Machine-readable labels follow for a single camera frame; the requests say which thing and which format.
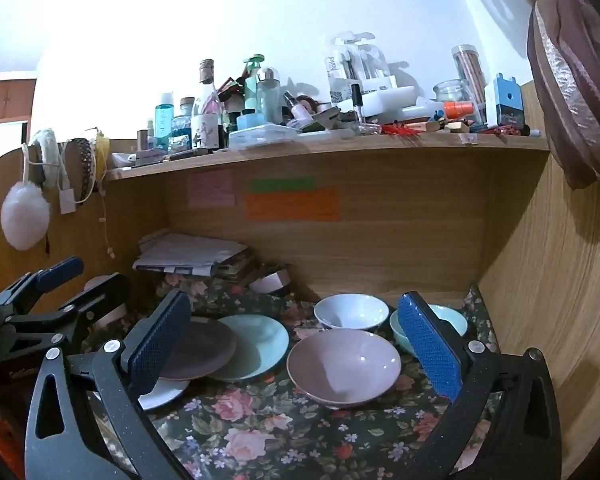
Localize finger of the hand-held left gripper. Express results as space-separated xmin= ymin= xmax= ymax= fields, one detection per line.
xmin=0 ymin=256 xmax=85 ymax=311
xmin=55 ymin=272 xmax=131 ymax=333

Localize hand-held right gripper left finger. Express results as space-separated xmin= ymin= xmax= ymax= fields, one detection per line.
xmin=24 ymin=289 xmax=193 ymax=480

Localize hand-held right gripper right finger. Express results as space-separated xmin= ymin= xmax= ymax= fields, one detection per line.
xmin=397 ymin=290 xmax=563 ymax=480

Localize light green bowl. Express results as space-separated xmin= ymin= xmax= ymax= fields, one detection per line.
xmin=389 ymin=304 xmax=468 ymax=356

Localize brown plate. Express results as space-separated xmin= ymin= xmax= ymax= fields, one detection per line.
xmin=157 ymin=321 xmax=238 ymax=382

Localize white plate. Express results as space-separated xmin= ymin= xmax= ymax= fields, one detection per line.
xmin=137 ymin=379 xmax=191 ymax=412

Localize white bowl with black pattern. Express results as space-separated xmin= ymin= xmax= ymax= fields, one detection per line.
xmin=313 ymin=294 xmax=391 ymax=332

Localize pink bowl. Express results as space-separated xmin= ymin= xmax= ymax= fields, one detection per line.
xmin=286 ymin=329 xmax=402 ymax=409

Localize light green plate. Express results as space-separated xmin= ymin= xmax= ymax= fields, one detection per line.
xmin=207 ymin=314 xmax=291 ymax=383

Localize white fluffy pompom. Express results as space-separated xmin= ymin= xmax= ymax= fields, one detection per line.
xmin=0 ymin=182 xmax=51 ymax=251

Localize stack of white papers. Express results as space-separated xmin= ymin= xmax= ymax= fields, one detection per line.
xmin=132 ymin=231 xmax=251 ymax=277

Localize brown patterned headband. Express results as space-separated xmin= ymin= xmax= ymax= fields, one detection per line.
xmin=62 ymin=137 xmax=97 ymax=203

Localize stack of books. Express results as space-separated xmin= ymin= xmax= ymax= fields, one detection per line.
xmin=212 ymin=255 xmax=261 ymax=283

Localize white fluffy headband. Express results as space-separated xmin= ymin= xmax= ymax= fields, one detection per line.
xmin=30 ymin=129 xmax=68 ymax=191

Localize yellow hair accessory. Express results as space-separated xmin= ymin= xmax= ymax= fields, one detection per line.
xmin=94 ymin=132 xmax=112 ymax=181

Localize dark floral tablecloth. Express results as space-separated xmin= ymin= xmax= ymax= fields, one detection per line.
xmin=80 ymin=270 xmax=501 ymax=480

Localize small pink white box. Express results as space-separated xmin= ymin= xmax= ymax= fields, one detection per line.
xmin=250 ymin=266 xmax=293 ymax=296

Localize pink sticky note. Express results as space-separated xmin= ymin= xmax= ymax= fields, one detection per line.
xmin=187 ymin=171 xmax=236 ymax=208

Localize tall bottle of blue liquid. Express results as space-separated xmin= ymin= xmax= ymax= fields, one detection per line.
xmin=154 ymin=92 xmax=176 ymax=153

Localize blue glass bottle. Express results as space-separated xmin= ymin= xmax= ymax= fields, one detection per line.
xmin=172 ymin=97 xmax=196 ymax=153

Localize orange sticky note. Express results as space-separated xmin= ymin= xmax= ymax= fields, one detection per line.
xmin=244 ymin=189 xmax=341 ymax=222

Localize green sticky note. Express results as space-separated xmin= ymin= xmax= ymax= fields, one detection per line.
xmin=250 ymin=177 xmax=316 ymax=192

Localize corked clear illustrated bottle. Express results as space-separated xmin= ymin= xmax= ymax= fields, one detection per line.
xmin=192 ymin=59 xmax=222 ymax=151

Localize pile of red clips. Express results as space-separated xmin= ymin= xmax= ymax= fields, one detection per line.
xmin=380 ymin=122 xmax=433 ymax=140

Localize wooden shelf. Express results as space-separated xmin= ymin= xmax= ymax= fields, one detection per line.
xmin=105 ymin=130 xmax=551 ymax=181

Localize clear plastic box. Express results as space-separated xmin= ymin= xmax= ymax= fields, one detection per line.
xmin=228 ymin=124 xmax=301 ymax=151

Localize orange capped tube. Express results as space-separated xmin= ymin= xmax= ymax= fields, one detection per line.
xmin=442 ymin=101 xmax=473 ymax=120

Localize nail polish bottle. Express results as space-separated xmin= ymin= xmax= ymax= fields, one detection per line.
xmin=351 ymin=83 xmax=366 ymax=128

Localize glass jar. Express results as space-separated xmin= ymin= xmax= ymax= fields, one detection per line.
xmin=433 ymin=80 xmax=473 ymax=111

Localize blue and white box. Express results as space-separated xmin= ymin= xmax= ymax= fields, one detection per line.
xmin=485 ymin=74 xmax=526 ymax=128

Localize green pump bottle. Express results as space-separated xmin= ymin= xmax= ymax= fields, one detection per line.
xmin=242 ymin=54 xmax=266 ymax=111

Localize clear bottle with silver cap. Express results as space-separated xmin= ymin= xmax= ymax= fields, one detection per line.
xmin=256 ymin=67 xmax=282 ymax=126

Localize small pink spray bottle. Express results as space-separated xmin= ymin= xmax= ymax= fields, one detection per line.
xmin=284 ymin=91 xmax=311 ymax=123

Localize tall clear pencil canister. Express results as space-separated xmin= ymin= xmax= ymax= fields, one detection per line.
xmin=451 ymin=45 xmax=486 ymax=116

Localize clear packaged brushes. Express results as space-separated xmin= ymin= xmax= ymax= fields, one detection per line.
xmin=324 ymin=34 xmax=398 ymax=96

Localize mauve curtain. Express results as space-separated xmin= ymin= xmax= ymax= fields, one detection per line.
xmin=432 ymin=0 xmax=600 ymax=191

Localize thin beige cord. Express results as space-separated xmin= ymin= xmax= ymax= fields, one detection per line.
xmin=101 ymin=192 xmax=116 ymax=258

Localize brown wall cabinet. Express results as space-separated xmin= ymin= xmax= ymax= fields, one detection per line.
xmin=0 ymin=72 xmax=38 ymax=127

